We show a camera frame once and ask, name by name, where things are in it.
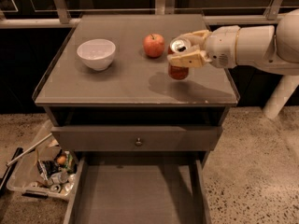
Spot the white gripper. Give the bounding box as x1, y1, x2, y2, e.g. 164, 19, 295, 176
167, 25, 240, 68

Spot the red coke can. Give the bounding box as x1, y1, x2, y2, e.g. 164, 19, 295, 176
168, 38, 191, 80

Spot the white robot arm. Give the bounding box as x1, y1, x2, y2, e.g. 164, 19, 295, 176
167, 9, 299, 76

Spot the grey top drawer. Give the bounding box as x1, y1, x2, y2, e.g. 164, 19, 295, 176
51, 126, 222, 152

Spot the grey drawer cabinet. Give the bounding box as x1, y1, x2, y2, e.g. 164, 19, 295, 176
32, 13, 241, 224

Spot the round metal drawer knob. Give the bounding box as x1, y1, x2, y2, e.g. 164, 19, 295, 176
135, 137, 143, 147

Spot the open grey middle drawer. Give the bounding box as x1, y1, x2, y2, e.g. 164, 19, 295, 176
63, 154, 212, 224

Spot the metal can in bin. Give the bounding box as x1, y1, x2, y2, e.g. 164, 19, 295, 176
50, 184, 62, 193

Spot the red apple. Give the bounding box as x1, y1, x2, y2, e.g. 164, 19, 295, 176
143, 34, 164, 58

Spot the white ceramic bowl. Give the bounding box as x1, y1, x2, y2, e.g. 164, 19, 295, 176
77, 39, 116, 71

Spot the white pillar leg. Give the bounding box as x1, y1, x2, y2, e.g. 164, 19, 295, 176
263, 76, 299, 119

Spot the metal window railing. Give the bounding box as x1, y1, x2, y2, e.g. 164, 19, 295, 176
0, 0, 299, 28

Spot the orange in bin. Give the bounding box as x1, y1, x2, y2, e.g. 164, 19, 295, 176
57, 155, 66, 165

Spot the crumpled snack bag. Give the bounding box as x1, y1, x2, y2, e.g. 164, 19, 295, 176
37, 160, 60, 180

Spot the clear plastic bin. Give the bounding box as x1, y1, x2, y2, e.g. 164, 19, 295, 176
7, 121, 77, 200

